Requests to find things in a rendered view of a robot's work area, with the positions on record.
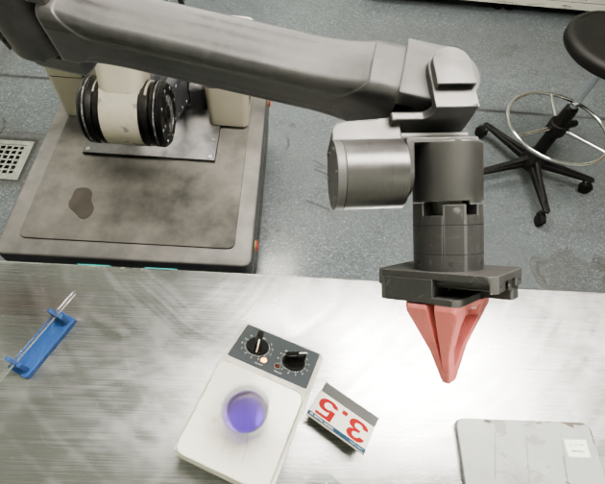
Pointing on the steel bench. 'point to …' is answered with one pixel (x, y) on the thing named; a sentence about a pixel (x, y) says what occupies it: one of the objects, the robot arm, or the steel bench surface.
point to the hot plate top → (270, 447)
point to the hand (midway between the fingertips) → (448, 372)
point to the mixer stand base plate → (527, 452)
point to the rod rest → (43, 346)
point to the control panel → (278, 347)
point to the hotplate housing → (276, 381)
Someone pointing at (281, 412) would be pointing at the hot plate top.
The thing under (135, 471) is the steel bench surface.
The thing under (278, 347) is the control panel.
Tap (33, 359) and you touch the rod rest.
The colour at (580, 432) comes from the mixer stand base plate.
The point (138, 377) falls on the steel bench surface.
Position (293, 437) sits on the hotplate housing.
